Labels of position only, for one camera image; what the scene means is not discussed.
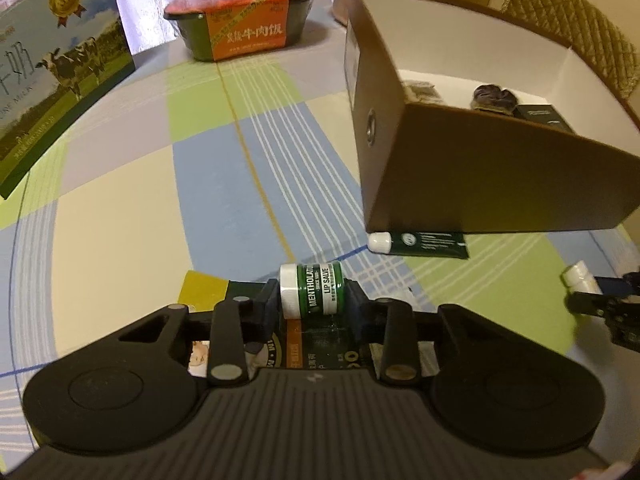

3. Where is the green tube with white cap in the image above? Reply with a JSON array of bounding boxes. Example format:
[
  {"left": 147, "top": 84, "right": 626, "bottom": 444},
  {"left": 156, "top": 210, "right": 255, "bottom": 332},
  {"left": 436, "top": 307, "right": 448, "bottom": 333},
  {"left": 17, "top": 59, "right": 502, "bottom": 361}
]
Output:
[{"left": 368, "top": 230, "right": 471, "bottom": 261}]

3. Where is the green lip salve jar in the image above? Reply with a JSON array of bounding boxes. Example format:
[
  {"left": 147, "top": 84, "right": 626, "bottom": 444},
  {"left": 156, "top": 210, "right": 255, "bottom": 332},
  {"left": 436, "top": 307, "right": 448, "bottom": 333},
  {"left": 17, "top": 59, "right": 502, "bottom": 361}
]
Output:
[{"left": 278, "top": 261, "right": 347, "bottom": 320}]

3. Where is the red lid instant rice bowl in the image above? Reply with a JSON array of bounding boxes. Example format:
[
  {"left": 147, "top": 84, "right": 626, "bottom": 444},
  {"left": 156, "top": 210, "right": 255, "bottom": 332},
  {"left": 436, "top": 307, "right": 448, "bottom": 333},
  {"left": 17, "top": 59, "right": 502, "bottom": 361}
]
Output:
[{"left": 164, "top": 0, "right": 322, "bottom": 63}]

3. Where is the chair with quilted cover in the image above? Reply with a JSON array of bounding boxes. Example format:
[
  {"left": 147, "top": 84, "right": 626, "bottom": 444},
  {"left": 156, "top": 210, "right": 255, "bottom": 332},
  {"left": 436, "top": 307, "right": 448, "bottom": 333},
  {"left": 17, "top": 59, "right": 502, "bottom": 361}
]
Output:
[{"left": 501, "top": 0, "right": 640, "bottom": 128}]

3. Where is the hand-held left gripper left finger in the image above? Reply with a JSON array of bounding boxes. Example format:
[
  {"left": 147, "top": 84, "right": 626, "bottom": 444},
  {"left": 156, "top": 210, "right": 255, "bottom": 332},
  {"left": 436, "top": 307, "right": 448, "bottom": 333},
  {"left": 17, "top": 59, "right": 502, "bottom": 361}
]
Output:
[{"left": 117, "top": 280, "right": 282, "bottom": 387}]

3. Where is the green milk carton box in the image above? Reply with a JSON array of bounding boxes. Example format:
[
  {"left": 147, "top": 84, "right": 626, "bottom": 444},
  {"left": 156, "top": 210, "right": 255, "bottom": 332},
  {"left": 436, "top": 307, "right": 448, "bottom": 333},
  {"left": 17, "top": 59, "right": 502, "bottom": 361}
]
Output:
[{"left": 0, "top": 0, "right": 137, "bottom": 200}]

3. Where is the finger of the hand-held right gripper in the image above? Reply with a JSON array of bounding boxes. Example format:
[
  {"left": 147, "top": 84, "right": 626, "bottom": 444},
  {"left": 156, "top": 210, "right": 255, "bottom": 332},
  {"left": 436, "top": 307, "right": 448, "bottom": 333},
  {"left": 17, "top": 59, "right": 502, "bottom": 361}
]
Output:
[
  {"left": 592, "top": 272, "right": 640, "bottom": 301},
  {"left": 564, "top": 291, "right": 621, "bottom": 318}
]

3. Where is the checked tablecloth desktop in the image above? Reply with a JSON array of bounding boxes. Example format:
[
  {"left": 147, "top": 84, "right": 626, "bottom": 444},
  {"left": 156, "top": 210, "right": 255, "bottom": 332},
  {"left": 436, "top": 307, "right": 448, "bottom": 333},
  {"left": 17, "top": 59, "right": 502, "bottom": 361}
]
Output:
[{"left": 0, "top": 5, "right": 640, "bottom": 456}]

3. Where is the green snack packet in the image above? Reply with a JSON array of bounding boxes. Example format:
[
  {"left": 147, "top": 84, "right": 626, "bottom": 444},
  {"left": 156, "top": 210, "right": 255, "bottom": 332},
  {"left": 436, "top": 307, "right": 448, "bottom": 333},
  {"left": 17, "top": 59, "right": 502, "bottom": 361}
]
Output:
[{"left": 177, "top": 270, "right": 441, "bottom": 376}]

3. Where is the small white bottle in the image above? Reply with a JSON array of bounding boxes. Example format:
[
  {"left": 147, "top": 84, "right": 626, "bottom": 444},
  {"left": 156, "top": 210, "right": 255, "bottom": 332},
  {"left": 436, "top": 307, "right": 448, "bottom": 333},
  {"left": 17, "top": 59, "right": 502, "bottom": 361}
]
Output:
[{"left": 560, "top": 260, "right": 604, "bottom": 295}]

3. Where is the dark scrunchie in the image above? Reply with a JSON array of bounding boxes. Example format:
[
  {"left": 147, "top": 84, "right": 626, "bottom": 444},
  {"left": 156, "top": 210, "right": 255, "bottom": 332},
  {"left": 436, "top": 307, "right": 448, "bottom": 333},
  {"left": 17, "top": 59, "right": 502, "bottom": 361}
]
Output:
[{"left": 471, "top": 85, "right": 519, "bottom": 114}]

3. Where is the small dark box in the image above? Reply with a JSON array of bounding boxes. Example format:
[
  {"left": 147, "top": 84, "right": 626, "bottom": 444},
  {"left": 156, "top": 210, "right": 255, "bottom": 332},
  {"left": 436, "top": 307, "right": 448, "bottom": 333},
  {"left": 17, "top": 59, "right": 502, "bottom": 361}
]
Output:
[{"left": 515, "top": 103, "right": 577, "bottom": 134}]

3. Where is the brown cardboard box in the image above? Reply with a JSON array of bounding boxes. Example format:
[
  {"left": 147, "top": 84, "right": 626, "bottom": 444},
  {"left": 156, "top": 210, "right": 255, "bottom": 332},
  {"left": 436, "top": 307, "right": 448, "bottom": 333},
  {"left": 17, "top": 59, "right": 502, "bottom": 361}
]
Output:
[{"left": 344, "top": 0, "right": 640, "bottom": 235}]

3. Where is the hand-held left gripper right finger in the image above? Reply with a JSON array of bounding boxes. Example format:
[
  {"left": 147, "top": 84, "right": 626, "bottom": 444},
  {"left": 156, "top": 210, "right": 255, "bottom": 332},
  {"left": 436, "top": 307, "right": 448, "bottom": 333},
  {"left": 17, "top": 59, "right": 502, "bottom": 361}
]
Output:
[{"left": 346, "top": 280, "right": 501, "bottom": 382}]

